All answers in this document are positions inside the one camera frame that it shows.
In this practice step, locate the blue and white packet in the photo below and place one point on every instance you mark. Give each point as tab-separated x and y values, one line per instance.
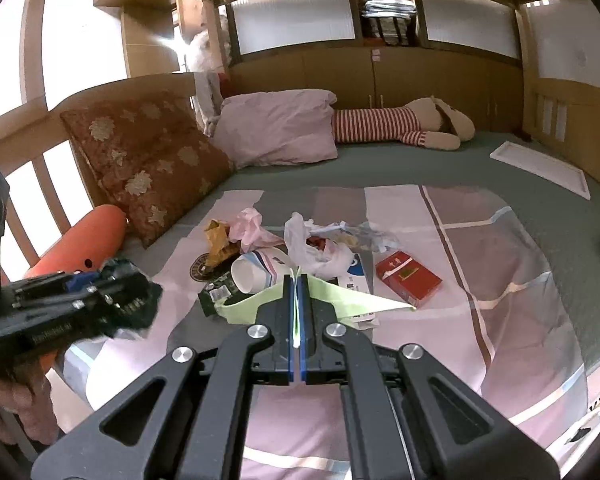
357	275

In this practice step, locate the red cardboard box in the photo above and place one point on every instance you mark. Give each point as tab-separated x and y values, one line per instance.
410	277

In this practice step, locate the black wrapper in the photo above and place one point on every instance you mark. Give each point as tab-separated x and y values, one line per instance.
135	305

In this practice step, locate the white plastic bag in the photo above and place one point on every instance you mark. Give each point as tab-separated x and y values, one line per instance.
300	245

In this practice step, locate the wooden footboard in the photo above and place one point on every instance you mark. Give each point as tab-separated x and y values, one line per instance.
570	90

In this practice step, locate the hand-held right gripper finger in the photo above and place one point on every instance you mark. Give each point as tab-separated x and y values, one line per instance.
303	322
293	322

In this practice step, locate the white flat frame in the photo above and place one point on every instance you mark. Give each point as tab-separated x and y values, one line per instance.
545	167

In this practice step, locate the orange carrot plush pillow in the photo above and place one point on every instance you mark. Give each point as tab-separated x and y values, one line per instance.
80	240

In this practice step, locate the pink crumpled plastic bag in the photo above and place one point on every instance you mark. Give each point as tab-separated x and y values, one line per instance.
250	225

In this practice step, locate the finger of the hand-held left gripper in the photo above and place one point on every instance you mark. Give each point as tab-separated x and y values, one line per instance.
65	305
65	280

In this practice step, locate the dark green packet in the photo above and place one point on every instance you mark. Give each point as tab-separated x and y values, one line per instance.
220	291

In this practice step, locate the yellow snack wrapper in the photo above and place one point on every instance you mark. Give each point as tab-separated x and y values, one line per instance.
217	242

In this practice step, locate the person's left hand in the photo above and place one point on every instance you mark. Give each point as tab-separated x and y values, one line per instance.
25	410

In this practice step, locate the white cloth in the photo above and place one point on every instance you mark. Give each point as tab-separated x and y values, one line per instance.
212	102

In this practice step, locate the stack of books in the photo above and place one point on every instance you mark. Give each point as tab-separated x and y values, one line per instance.
387	15

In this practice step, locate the brown floral cushion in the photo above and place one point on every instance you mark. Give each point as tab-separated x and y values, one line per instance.
150	160

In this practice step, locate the light green paper sheet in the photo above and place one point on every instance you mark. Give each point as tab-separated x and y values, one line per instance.
360	302

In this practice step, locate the white paper cup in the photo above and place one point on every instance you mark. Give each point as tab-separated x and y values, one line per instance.
260	270

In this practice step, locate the pink pillow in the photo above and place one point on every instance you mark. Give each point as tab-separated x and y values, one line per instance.
280	127

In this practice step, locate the green bed sheet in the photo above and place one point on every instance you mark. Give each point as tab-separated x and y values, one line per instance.
430	165

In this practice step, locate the clear crumpled wrapper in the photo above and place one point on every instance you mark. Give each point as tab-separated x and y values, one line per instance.
370	237

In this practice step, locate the pink checked blanket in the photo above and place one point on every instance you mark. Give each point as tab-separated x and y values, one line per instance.
480	240

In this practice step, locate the wooden headboard rail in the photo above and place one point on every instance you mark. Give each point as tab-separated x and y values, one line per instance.
45	110

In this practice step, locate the striped plush rabbit toy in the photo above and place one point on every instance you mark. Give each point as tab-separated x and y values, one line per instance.
380	125

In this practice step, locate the white plush toy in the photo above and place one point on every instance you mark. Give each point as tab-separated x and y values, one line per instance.
202	47

